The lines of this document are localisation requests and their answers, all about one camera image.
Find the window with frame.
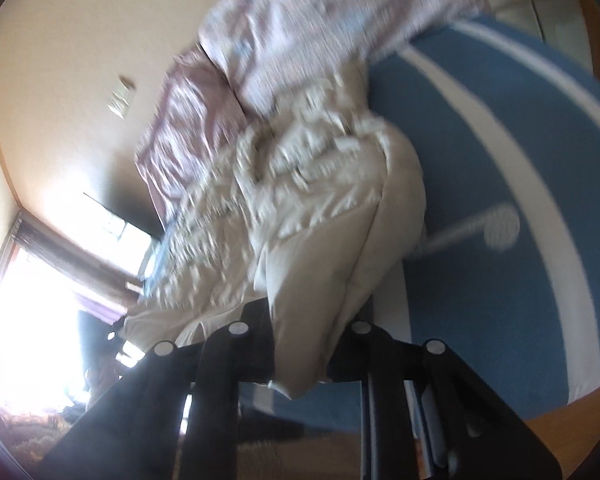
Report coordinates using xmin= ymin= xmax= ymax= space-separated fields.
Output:
xmin=0 ymin=204 xmax=160 ymax=425

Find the pink floral duvet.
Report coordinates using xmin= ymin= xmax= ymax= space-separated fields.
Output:
xmin=198 ymin=0 xmax=490 ymax=115

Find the white puffer jacket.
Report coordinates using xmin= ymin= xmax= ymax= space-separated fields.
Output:
xmin=122 ymin=64 xmax=426 ymax=398

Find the white wall switch plate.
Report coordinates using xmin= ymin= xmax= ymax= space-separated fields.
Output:
xmin=108 ymin=76 xmax=135 ymax=119

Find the blue white striped bedsheet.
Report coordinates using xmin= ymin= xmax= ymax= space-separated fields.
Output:
xmin=239 ymin=13 xmax=600 ymax=434

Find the pink floral pillow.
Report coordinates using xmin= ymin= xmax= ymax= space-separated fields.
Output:
xmin=135 ymin=44 xmax=247 ymax=226

